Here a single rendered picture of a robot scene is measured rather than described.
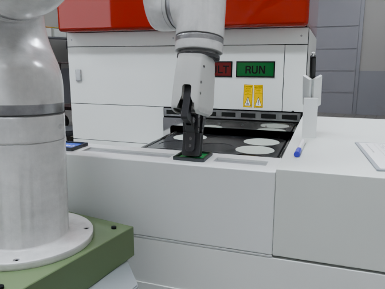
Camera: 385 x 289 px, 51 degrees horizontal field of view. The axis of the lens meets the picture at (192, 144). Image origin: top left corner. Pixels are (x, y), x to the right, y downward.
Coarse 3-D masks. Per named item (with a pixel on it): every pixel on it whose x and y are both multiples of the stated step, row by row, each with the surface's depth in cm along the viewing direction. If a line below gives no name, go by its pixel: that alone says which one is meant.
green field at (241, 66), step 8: (240, 64) 122; (248, 64) 121; (256, 64) 120; (264, 64) 120; (272, 64) 119; (240, 72) 122; (248, 72) 122; (256, 72) 121; (264, 72) 120; (272, 72) 119
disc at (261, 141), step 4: (244, 140) 115; (248, 140) 115; (252, 140) 115; (256, 140) 115; (260, 140) 115; (264, 140) 115; (268, 140) 115; (272, 140) 115; (276, 140) 115; (256, 144) 110; (260, 144) 110; (264, 144) 110; (268, 144) 110; (272, 144) 110
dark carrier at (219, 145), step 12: (180, 132) 128; (156, 144) 110; (168, 144) 110; (180, 144) 110; (204, 144) 110; (216, 144) 110; (228, 144) 110; (240, 144) 110; (252, 144) 110; (276, 144) 110; (264, 156) 97; (276, 156) 97
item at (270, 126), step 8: (168, 120) 132; (176, 120) 131; (208, 120) 128; (216, 120) 127; (224, 120) 126; (232, 120) 125; (240, 120) 125; (248, 120) 125; (168, 128) 133; (240, 128) 125; (248, 128) 124; (256, 128) 123; (264, 128) 123; (272, 128) 122; (280, 128) 121; (288, 128) 120
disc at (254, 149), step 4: (236, 148) 106; (240, 148) 106; (244, 148) 106; (248, 148) 106; (252, 148) 106; (256, 148) 106; (260, 148) 106; (264, 148) 106; (268, 148) 106; (244, 152) 101; (248, 152) 101; (252, 152) 101; (256, 152) 101; (260, 152) 101; (264, 152) 101; (268, 152) 101; (272, 152) 101
